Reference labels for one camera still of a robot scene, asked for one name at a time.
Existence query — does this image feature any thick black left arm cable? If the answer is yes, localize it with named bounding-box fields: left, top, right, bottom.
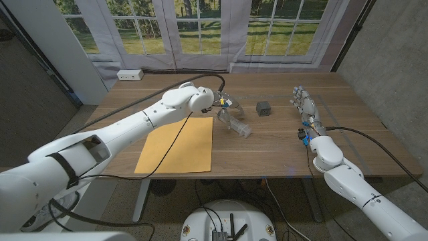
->
left=48, top=73, right=226, bottom=241

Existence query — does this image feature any white upright panel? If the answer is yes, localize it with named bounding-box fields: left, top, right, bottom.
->
left=3, top=0, right=110, bottom=106

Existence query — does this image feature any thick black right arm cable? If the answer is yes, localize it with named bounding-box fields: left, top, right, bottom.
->
left=324, top=126, right=428, bottom=194

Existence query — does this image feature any white power strip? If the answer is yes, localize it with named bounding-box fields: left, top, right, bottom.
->
left=116, top=69, right=144, bottom=82

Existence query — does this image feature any clear plastic syringe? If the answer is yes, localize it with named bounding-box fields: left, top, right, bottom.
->
left=216, top=108, right=253, bottom=139

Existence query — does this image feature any grey table leg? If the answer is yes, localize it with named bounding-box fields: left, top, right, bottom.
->
left=302, top=177, right=324, bottom=224

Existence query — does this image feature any small dark grey box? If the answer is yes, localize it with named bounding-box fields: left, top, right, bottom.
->
left=255, top=100, right=272, bottom=117

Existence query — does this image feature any white table leg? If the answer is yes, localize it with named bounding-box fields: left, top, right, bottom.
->
left=132, top=179, right=151, bottom=224

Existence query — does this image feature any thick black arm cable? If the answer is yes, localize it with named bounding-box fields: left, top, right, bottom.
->
left=324, top=126, right=428, bottom=194
left=48, top=73, right=226, bottom=241

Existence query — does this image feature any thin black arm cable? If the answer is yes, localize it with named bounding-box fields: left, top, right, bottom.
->
left=304, top=143, right=357, bottom=241
left=78, top=112, right=195, bottom=181

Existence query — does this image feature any yellow manila envelope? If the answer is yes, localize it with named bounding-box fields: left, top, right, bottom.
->
left=134, top=116, right=214, bottom=174

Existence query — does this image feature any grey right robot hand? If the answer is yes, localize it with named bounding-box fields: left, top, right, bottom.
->
left=289, top=85, right=327, bottom=139

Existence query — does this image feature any black round fan base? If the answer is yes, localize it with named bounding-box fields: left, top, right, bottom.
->
left=149, top=179, right=177, bottom=197

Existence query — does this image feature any white grey sneaker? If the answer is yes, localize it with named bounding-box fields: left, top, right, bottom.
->
left=19, top=192, right=80, bottom=232

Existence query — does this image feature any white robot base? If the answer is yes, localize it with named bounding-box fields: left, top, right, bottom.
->
left=180, top=199, right=277, bottom=241

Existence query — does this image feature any printed window backdrop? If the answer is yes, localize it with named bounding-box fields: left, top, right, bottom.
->
left=53, top=0, right=368, bottom=81

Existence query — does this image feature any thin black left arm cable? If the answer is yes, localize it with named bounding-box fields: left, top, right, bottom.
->
left=78, top=112, right=195, bottom=181

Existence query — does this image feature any white floor cable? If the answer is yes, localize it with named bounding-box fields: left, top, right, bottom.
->
left=263, top=178, right=312, bottom=241

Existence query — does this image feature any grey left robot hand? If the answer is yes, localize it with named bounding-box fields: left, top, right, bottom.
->
left=212, top=90, right=245, bottom=130

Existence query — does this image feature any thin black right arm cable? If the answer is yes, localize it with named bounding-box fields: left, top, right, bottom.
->
left=304, top=143, right=357, bottom=241

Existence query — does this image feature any slanted black antenna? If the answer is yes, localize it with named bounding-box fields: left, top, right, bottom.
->
left=233, top=223, right=249, bottom=241

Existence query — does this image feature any black backdrop stand pole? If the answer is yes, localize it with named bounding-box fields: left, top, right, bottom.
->
left=330, top=0, right=377, bottom=73

